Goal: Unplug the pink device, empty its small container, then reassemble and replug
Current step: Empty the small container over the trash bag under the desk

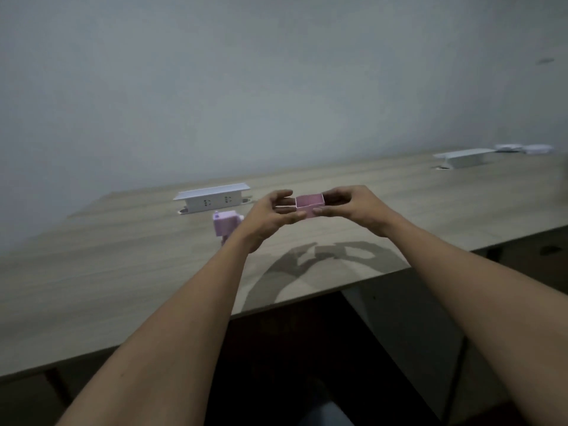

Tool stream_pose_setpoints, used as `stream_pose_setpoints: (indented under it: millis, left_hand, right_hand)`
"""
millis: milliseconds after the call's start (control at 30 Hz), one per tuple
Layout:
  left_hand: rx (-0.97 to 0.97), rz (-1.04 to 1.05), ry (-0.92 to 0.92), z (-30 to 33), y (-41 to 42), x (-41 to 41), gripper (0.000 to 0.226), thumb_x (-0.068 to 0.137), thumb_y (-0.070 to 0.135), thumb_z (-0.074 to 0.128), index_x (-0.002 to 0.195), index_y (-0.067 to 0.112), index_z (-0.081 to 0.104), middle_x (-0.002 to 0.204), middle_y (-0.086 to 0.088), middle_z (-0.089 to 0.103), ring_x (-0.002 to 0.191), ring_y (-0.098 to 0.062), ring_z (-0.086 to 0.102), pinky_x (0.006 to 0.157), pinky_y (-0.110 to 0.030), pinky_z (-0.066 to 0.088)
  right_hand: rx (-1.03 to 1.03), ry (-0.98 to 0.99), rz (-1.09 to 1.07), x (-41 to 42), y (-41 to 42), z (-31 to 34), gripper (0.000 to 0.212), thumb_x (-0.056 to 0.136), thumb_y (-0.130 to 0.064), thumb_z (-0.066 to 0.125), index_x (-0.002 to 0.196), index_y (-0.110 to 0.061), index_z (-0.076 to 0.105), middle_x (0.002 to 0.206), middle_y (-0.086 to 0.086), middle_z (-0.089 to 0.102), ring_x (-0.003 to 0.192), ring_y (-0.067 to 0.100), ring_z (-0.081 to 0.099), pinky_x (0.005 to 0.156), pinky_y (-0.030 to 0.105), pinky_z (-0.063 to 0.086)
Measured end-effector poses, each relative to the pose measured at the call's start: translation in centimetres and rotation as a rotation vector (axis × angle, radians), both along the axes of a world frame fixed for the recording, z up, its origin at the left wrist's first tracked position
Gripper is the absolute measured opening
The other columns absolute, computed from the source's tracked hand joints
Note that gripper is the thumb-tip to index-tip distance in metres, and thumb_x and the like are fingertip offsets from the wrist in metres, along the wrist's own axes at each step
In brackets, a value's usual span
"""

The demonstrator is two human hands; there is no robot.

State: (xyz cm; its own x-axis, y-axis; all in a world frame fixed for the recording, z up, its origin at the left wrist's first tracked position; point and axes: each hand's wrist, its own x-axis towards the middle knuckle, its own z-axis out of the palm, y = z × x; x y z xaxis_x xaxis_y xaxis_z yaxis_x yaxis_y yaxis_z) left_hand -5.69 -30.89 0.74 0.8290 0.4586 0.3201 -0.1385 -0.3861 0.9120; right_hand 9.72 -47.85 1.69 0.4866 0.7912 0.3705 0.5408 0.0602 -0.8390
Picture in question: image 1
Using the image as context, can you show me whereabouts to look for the person's right hand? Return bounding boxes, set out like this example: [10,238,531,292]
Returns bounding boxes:
[312,185,401,238]

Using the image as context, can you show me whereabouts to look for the person's left hand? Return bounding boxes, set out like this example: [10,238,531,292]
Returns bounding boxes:
[232,190,307,254]

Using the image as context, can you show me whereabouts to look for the small pink box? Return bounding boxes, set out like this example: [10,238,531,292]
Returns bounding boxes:
[295,194,326,220]

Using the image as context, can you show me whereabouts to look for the person's right forearm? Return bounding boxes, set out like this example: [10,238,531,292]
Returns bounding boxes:
[384,215,568,426]

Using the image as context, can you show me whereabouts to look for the person's left forearm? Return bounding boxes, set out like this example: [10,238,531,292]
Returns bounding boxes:
[55,235,262,426]

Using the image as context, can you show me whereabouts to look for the pink paper box piece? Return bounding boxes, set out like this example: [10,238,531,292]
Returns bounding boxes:
[212,210,246,247]

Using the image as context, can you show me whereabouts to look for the white pop-up socket box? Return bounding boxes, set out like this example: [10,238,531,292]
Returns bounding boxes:
[433,148,496,170]
[173,183,252,215]

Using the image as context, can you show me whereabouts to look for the grey desk side panel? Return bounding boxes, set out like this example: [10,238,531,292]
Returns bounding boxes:
[344,262,469,422]

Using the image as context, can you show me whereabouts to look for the white paper pieces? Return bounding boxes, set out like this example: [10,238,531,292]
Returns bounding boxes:
[494,143,554,155]

